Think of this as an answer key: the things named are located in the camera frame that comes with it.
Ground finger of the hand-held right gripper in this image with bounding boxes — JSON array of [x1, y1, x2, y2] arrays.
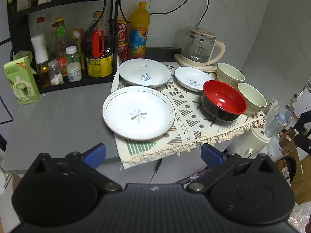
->
[[294, 110, 311, 155]]

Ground orange juice bottle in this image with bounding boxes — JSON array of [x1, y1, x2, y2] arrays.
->
[[127, 2, 150, 59]]

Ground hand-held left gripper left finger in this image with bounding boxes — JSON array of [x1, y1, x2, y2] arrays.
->
[[30, 143, 122, 193]]

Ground glass electric kettle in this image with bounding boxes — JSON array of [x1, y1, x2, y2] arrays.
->
[[181, 26, 225, 65]]

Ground grey-blue water bottle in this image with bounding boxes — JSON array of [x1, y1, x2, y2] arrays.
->
[[264, 105, 296, 138]]

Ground white plate with flower print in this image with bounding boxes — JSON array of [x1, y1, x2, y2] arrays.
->
[[102, 86, 176, 141]]

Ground cardboard box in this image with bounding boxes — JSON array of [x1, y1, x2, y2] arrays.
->
[[274, 126, 311, 197]]

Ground white thermos jug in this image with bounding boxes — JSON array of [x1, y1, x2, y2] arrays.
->
[[228, 123, 272, 160]]

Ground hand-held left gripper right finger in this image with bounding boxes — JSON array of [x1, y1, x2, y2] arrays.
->
[[186, 143, 280, 193]]

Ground small glass spice jar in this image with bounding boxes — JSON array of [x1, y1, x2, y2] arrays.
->
[[48, 60, 64, 86]]

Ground black metal rack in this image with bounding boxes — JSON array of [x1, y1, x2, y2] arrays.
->
[[7, 0, 120, 94]]

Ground red and black bowl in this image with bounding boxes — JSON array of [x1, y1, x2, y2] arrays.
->
[[201, 80, 247, 122]]

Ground large soy sauce bottle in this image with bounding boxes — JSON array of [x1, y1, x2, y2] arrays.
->
[[84, 11, 114, 78]]

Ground yellow seasoning carton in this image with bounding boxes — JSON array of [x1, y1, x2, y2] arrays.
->
[[71, 29, 85, 54]]

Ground red drink can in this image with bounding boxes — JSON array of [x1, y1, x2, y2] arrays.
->
[[117, 20, 129, 44], [118, 42, 129, 63]]

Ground green drink carton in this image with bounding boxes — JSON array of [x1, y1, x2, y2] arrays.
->
[[3, 56, 41, 106]]

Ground green-capped sauce bottle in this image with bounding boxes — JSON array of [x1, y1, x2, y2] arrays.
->
[[54, 17, 70, 77]]

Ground small white blue-rimmed plate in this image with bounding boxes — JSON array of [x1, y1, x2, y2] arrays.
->
[[174, 66, 215, 93]]

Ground patterned fringed cloth mat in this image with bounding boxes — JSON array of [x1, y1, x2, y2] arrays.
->
[[110, 61, 267, 170]]

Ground cream kettle base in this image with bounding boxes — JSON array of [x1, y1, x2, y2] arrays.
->
[[174, 53, 218, 72]]

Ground large white blue-rimmed plate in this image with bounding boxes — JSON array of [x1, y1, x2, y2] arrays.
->
[[119, 58, 172, 88]]

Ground small white-capped bottle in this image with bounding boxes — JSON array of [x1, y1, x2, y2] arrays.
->
[[66, 46, 83, 82]]

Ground black rack cable with plug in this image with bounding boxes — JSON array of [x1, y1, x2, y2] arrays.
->
[[86, 0, 114, 33]]

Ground cream bowl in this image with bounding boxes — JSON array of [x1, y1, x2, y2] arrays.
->
[[237, 83, 267, 115], [216, 63, 245, 88]]

